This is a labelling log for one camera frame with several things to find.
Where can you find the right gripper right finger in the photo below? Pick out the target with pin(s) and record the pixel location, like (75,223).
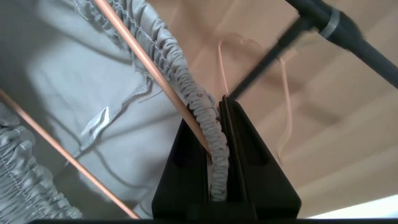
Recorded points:
(258,174)

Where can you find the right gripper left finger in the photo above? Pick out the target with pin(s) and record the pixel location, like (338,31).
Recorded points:
(183,180)

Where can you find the pink clothes hanger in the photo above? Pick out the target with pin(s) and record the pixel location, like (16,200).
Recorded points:
(288,102)
(149,67)

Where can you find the black clothes rack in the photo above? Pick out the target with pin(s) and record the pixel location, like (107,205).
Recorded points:
(357,37)

